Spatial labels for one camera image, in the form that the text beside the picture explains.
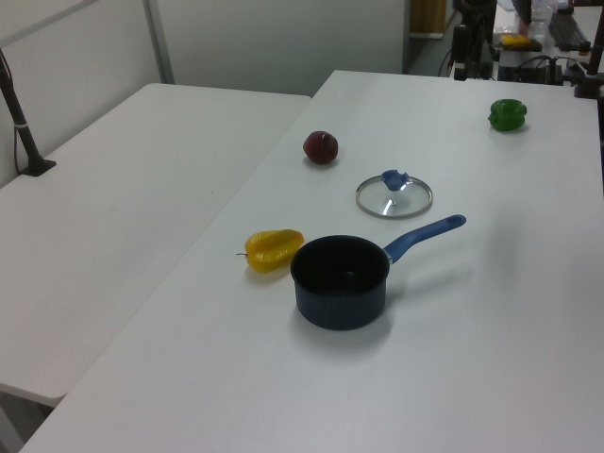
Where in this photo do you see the black Franka gripper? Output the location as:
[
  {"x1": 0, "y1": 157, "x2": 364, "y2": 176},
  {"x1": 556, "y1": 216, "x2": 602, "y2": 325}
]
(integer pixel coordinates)
[{"x1": 451, "y1": 0, "x2": 497, "y2": 82}]

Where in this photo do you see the glass lid with blue knob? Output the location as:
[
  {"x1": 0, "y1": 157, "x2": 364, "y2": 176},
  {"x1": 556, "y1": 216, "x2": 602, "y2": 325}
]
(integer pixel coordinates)
[{"x1": 355, "y1": 168, "x2": 434, "y2": 221}]

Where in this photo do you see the black electronics box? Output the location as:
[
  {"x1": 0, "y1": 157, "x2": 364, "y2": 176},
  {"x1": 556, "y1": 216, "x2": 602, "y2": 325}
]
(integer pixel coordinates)
[{"x1": 498, "y1": 55, "x2": 563, "y2": 85}]

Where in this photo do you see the wooden cabinet panel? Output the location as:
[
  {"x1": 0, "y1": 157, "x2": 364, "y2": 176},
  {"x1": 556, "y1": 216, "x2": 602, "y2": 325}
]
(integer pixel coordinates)
[{"x1": 409, "y1": 0, "x2": 447, "y2": 37}]

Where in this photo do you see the green toy bell pepper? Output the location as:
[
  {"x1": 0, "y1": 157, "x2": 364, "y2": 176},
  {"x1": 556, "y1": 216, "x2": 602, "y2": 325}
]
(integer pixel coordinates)
[{"x1": 487, "y1": 98, "x2": 529, "y2": 133}]

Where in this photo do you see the clear plastic bottle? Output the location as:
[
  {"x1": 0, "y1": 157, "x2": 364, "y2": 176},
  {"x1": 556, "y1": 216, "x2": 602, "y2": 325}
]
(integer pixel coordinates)
[{"x1": 528, "y1": 4, "x2": 554, "y2": 40}]

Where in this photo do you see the black keyboard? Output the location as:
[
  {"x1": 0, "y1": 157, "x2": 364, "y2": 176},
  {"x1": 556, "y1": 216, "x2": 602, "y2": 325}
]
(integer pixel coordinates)
[{"x1": 548, "y1": 13, "x2": 592, "y2": 48}]

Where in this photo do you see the black clamp stand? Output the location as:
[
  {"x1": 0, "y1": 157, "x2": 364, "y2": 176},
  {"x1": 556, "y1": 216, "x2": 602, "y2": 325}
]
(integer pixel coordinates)
[{"x1": 573, "y1": 0, "x2": 604, "y2": 99}]

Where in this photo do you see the yellow toy starfruit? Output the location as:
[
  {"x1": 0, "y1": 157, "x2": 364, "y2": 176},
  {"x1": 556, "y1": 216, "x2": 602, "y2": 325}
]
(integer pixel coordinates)
[{"x1": 236, "y1": 228, "x2": 306, "y2": 274}]

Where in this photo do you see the dark blue saucepan, blue handle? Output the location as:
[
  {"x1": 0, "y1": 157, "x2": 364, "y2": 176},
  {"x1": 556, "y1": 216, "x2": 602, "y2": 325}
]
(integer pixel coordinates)
[{"x1": 290, "y1": 214, "x2": 467, "y2": 331}]

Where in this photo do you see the black camera pole with base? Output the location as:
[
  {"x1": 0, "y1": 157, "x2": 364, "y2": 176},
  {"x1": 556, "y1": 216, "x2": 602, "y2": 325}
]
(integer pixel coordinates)
[{"x1": 0, "y1": 46, "x2": 57, "y2": 177}]

